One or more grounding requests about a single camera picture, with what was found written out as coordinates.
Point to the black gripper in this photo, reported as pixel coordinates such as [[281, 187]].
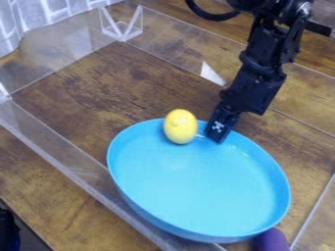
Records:
[[254, 88]]

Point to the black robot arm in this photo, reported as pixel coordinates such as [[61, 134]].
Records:
[[274, 45]]

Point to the purple toy eggplant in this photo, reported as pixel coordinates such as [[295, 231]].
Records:
[[271, 240]]

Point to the blue round plate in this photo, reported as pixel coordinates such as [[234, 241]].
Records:
[[211, 192]]

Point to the clear acrylic enclosure wall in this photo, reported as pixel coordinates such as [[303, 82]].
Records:
[[122, 65]]

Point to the white patterned curtain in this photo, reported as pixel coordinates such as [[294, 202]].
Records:
[[25, 15]]

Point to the black bar in background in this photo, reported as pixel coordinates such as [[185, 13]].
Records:
[[319, 28]]

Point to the yellow toy lemon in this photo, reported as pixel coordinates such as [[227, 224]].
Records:
[[181, 126]]

